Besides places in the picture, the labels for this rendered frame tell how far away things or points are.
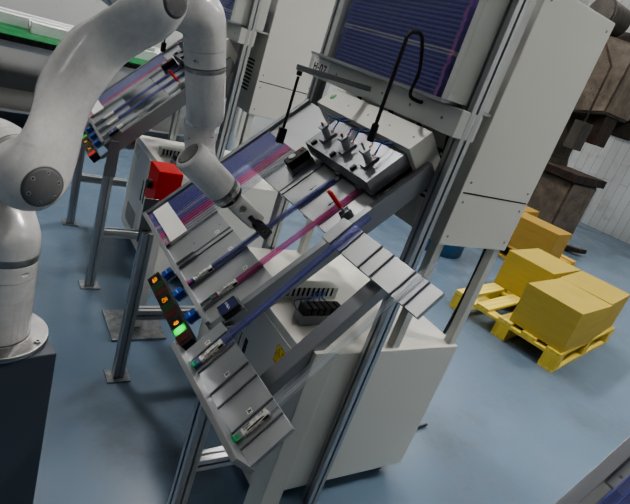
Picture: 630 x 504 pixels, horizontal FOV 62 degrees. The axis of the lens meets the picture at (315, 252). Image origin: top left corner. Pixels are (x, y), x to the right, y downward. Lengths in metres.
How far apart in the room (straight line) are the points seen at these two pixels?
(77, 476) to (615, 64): 6.77
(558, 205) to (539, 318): 3.65
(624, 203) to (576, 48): 8.90
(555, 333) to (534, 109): 2.30
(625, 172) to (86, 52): 9.98
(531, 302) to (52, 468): 2.92
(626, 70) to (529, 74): 5.72
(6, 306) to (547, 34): 1.40
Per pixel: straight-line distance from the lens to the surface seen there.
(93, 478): 1.91
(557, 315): 3.70
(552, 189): 7.30
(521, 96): 1.57
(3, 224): 1.08
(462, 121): 1.38
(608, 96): 7.24
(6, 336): 1.17
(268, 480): 1.33
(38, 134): 0.98
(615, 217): 10.54
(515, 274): 4.38
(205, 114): 1.23
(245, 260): 1.42
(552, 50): 1.61
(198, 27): 1.16
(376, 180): 1.37
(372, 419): 1.90
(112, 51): 1.04
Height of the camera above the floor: 1.41
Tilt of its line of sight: 21 degrees down
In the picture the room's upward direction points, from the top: 19 degrees clockwise
